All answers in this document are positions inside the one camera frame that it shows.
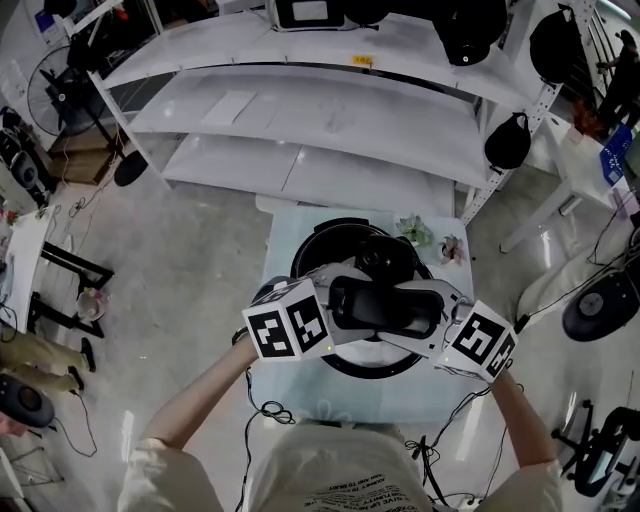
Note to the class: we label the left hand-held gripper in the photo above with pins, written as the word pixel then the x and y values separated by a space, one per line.
pixel 285 325

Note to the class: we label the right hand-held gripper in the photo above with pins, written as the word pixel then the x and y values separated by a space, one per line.
pixel 480 340

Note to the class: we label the dark blue pressure cooker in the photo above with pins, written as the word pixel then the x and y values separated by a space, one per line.
pixel 320 245

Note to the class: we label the black pressure cooker lid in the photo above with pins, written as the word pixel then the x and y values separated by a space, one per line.
pixel 385 255

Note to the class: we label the person's left forearm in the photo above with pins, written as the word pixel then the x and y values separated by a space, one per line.
pixel 200 395

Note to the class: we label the person's right forearm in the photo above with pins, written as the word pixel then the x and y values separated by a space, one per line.
pixel 525 425

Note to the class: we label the pink potted plant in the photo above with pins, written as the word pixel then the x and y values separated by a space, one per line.
pixel 452 250

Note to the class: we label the green potted plant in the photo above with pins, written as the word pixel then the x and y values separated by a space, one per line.
pixel 415 230

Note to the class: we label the small table with light cloth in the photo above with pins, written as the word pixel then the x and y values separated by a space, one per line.
pixel 360 400

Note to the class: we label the white floor mat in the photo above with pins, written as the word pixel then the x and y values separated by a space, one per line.
pixel 272 202

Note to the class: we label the black oval pack with grille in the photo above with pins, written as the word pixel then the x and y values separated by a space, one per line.
pixel 595 305
pixel 25 400

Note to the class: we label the white metal shelving rack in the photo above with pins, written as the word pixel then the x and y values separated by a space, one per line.
pixel 310 130

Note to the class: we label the black hanging bag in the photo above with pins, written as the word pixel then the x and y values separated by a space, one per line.
pixel 507 142
pixel 82 50
pixel 552 42
pixel 467 30

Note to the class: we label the white long-legged table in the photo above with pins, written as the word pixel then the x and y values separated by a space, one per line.
pixel 575 165

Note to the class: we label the black office chair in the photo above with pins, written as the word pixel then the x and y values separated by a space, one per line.
pixel 610 450

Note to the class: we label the white paper sheet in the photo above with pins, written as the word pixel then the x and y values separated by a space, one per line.
pixel 230 107

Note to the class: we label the yellow shelf label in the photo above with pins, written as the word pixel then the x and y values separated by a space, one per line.
pixel 362 60

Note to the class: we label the blue file holder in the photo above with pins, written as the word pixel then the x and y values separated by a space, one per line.
pixel 617 155

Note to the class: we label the pale pink bowl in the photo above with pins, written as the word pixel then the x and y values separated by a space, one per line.
pixel 92 303

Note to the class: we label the black standing fan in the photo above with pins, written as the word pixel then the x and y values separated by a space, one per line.
pixel 130 169

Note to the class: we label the orange dried flowers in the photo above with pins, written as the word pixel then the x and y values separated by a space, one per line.
pixel 582 117

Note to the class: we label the white microwave oven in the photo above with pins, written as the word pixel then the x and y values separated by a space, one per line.
pixel 310 12

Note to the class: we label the brown cardboard box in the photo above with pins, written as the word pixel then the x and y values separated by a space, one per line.
pixel 80 167

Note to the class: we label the black cap far left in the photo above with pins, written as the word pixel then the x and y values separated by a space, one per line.
pixel 365 10

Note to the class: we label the white side table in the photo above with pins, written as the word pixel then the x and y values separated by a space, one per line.
pixel 30 260

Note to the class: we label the blue wall poster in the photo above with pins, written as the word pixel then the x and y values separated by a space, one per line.
pixel 46 22

